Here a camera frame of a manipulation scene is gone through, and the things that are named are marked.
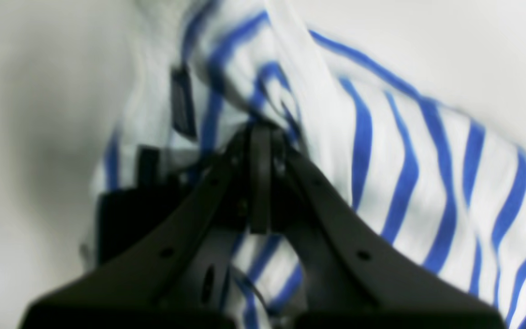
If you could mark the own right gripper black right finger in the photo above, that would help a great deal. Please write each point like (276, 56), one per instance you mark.
(353, 279)

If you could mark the blue white striped T-shirt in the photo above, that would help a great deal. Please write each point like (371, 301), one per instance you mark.
(444, 190)

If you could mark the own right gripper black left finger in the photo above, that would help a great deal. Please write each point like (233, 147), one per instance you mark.
(177, 276)

